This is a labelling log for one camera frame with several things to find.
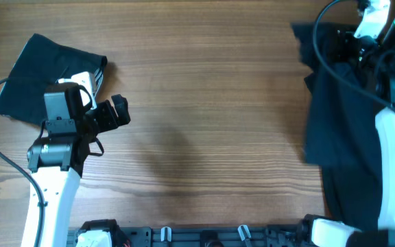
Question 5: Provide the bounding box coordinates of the dark t-shirt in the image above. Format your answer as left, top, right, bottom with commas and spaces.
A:
291, 23, 383, 231

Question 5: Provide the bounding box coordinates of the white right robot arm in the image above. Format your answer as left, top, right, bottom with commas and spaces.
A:
311, 1, 395, 246

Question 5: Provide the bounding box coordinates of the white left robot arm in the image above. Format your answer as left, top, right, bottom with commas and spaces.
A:
21, 92, 130, 246

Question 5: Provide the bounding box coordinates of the folded dark garment stack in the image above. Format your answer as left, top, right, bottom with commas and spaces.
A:
0, 34, 108, 126

